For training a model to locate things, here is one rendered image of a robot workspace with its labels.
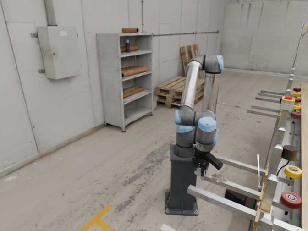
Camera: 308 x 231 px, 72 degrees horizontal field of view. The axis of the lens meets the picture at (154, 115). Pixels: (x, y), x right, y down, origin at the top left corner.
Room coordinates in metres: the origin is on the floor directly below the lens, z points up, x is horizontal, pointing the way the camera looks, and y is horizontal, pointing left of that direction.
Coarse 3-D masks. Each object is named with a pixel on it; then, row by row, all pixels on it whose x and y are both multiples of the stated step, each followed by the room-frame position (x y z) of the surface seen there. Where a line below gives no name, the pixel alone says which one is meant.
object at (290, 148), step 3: (285, 147) 0.83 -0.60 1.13; (288, 147) 0.83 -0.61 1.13; (291, 147) 0.83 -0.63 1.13; (294, 147) 0.83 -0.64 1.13; (291, 150) 0.81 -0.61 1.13; (294, 150) 0.81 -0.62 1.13; (297, 150) 0.81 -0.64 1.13; (291, 156) 0.80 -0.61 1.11; (294, 156) 0.80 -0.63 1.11; (288, 162) 0.82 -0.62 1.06; (285, 165) 0.83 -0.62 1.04; (279, 171) 0.84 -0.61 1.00
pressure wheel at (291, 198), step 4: (284, 192) 0.79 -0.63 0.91; (288, 192) 0.79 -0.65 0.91; (292, 192) 0.79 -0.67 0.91; (284, 196) 0.77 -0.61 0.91; (288, 196) 0.77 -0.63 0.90; (292, 196) 0.76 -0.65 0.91; (296, 196) 0.77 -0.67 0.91; (280, 200) 0.77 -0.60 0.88; (284, 200) 0.75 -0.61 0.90; (288, 200) 0.74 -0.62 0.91; (292, 200) 0.74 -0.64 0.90; (296, 200) 0.74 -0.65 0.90; (300, 200) 0.74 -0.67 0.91; (284, 204) 0.75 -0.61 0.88; (288, 204) 0.73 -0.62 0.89; (292, 204) 0.73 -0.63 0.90; (296, 204) 0.72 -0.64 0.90; (292, 208) 0.72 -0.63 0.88; (296, 208) 0.72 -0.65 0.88
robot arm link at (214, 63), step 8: (208, 56) 1.59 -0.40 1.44; (216, 56) 1.58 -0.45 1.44; (208, 64) 1.56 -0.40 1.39; (216, 64) 1.55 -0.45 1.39; (208, 72) 1.57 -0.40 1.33; (216, 72) 1.55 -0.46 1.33; (208, 80) 1.56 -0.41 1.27; (216, 80) 1.55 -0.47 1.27; (208, 88) 1.56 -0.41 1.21; (216, 88) 1.55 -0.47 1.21; (208, 96) 1.55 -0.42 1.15; (216, 96) 1.55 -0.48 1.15; (208, 104) 1.54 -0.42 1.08; (216, 104) 1.57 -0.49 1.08; (216, 136) 1.50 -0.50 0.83
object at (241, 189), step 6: (210, 180) 0.95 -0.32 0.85; (222, 186) 0.92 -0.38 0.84; (228, 186) 0.90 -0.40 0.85; (234, 186) 0.89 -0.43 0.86; (240, 186) 0.89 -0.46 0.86; (240, 192) 0.87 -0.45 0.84; (246, 192) 0.85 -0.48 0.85; (252, 192) 0.84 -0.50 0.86; (258, 192) 0.84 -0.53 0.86; (258, 198) 0.82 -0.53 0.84; (276, 198) 0.80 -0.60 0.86; (276, 204) 0.78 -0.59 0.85; (282, 204) 0.76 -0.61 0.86; (288, 210) 0.75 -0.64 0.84
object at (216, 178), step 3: (213, 174) 0.98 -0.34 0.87; (216, 174) 0.96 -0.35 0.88; (213, 177) 0.95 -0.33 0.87; (216, 177) 0.95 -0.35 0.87; (219, 177) 0.94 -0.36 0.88; (222, 177) 0.95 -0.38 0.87; (213, 180) 0.93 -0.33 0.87; (216, 180) 0.93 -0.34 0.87; (219, 180) 0.93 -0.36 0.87; (222, 180) 0.93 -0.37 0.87; (225, 180) 0.93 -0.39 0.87
